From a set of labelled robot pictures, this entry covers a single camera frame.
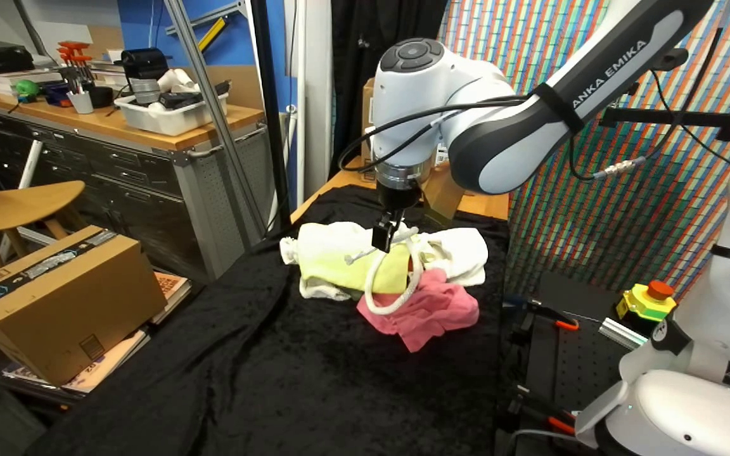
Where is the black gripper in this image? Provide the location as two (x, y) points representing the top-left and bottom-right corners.
(372, 175), (421, 250)

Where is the yellow cloth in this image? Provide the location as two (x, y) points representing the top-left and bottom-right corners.
(297, 243), (410, 293)

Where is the white shirt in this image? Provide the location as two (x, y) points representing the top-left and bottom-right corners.
(279, 221), (488, 300)

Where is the wooden workbench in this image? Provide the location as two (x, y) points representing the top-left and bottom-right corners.
(0, 97), (270, 271)

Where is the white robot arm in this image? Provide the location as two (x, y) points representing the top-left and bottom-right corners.
(369, 0), (730, 456)

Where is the black table cloth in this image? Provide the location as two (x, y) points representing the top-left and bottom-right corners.
(25, 216), (507, 456)

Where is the emergency stop button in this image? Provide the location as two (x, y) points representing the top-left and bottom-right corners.
(616, 279), (676, 321)

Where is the silver tripod pole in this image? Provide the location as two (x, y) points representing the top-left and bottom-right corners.
(164, 0), (265, 249)

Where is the pink cloth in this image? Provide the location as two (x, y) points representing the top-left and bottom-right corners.
(357, 268), (478, 351)

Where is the white plastic tray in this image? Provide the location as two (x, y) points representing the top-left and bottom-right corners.
(115, 94), (213, 136)

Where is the cardboard box behind table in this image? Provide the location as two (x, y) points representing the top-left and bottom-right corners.
(363, 78), (464, 223)

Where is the wooden stool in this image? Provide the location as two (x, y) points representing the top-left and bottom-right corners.
(0, 179), (84, 265)

